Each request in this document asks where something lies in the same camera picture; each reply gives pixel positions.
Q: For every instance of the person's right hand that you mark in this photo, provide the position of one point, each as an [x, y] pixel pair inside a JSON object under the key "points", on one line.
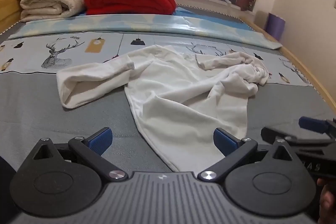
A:
{"points": [[326, 203]]}

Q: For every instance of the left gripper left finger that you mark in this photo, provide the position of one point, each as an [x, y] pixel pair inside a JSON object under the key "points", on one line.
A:
{"points": [[90, 150]]}

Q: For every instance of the blue bed sheet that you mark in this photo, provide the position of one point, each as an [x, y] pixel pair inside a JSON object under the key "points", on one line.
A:
{"points": [[212, 16]]}

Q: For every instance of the white t-shirt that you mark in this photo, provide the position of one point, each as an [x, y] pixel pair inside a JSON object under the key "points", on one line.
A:
{"points": [[177, 101]]}

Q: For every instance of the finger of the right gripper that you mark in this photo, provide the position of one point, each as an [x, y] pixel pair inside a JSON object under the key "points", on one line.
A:
{"points": [[270, 135], [317, 125]]}

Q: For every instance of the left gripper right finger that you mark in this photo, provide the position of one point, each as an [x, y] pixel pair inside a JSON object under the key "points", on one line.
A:
{"points": [[236, 152]]}

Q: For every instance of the light blue patterned mat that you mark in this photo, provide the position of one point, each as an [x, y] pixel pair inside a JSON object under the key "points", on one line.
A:
{"points": [[167, 24]]}

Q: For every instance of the deer print bed sheet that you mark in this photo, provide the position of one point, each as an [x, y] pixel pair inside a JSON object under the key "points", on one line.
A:
{"points": [[48, 54]]}

